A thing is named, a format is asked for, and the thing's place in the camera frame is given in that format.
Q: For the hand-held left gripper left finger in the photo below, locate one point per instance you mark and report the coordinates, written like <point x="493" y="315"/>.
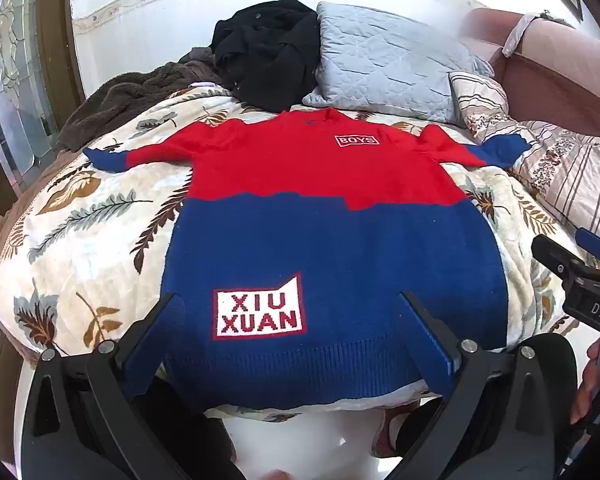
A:
<point x="152" y="327"/>

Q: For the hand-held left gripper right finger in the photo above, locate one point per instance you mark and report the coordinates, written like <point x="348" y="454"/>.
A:
<point x="432" y="335"/>

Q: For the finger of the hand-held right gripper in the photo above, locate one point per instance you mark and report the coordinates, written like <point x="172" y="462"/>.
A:
<point x="597" y="245"/>
<point x="555" y="255"/>

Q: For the red and blue knit sweater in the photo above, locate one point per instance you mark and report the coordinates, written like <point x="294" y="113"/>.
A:
<point x="330" y="240"/>

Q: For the person's right hand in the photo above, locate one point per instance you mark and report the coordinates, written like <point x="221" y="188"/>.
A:
<point x="585" y="385"/>

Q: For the striped floral pillow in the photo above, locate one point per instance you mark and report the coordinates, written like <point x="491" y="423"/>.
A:
<point x="570" y="160"/>

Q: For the leaf print blanket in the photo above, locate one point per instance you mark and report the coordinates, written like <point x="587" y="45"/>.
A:
<point x="80" y="240"/>

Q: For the white cloth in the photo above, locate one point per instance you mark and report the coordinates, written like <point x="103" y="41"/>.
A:
<point x="517" y="32"/>

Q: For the brown fuzzy blanket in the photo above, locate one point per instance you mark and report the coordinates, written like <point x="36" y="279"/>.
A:
<point x="130" y="95"/>

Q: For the light blue quilted pillow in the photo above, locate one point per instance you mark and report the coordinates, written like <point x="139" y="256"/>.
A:
<point x="380" y="60"/>

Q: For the stained glass door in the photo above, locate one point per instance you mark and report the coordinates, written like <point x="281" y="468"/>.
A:
<point x="15" y="85"/>

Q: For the black garment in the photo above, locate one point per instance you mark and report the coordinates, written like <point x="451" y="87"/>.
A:
<point x="265" y="55"/>

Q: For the wooden door frame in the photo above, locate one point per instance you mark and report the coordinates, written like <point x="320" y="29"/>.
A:
<point x="55" y="35"/>

